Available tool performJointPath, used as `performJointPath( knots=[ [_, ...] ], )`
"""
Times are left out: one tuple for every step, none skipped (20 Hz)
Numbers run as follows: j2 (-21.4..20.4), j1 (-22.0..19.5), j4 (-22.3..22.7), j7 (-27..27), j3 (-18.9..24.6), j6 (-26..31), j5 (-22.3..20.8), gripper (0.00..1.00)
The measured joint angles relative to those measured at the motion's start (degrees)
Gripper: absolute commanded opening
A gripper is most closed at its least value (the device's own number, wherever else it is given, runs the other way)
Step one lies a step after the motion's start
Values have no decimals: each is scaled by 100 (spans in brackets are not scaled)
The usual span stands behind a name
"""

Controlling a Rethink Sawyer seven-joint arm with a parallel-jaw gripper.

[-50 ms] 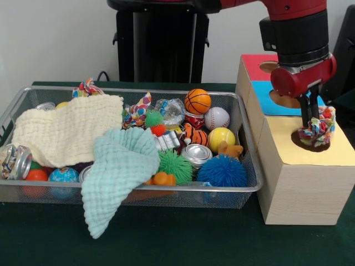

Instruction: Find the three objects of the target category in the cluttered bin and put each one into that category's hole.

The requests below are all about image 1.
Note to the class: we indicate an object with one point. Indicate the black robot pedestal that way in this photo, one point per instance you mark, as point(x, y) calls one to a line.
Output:
point(161, 47)

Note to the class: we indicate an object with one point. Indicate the yellow tennis ball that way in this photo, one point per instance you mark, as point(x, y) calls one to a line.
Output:
point(222, 138)

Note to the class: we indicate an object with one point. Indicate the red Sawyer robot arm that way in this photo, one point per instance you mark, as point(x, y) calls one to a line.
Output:
point(299, 33)

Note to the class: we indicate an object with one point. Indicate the black monitor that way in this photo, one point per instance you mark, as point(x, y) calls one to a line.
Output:
point(345, 41)

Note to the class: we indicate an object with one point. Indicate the shallow clear mesh bin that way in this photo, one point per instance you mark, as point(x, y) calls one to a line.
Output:
point(194, 198)

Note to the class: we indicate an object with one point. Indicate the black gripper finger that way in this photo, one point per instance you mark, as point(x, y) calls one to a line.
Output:
point(314, 105)
point(306, 113)

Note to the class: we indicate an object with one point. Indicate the white baseball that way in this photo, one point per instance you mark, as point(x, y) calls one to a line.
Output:
point(217, 118)

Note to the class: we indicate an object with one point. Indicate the blue spiky ball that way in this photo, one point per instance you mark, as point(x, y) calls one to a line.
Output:
point(222, 171)

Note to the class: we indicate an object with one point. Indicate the dark green table cloth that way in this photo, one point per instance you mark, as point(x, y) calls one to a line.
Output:
point(177, 243)

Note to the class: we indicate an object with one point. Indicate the cream muslin cloth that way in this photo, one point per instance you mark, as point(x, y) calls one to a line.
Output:
point(63, 133)

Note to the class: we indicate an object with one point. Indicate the orange tiger plush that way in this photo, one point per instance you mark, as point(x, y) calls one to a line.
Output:
point(197, 135)

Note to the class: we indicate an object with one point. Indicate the colourful spotted fabric scrap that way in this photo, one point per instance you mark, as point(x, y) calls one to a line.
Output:
point(137, 110)
point(321, 127)

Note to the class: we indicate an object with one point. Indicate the silver drink can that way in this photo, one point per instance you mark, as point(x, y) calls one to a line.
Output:
point(195, 154)

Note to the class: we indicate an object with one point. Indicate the small orange basketball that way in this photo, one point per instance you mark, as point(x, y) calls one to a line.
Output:
point(197, 101)

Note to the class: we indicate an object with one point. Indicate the wooden box with three holes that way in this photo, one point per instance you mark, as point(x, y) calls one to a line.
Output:
point(305, 194)

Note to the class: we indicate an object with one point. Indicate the green spiky ball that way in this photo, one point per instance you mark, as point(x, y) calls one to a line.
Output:
point(174, 166)

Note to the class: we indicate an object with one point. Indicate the mint muslin cloth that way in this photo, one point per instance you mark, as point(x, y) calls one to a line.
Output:
point(119, 171)

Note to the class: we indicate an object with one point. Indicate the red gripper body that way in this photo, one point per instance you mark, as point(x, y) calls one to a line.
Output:
point(299, 81)

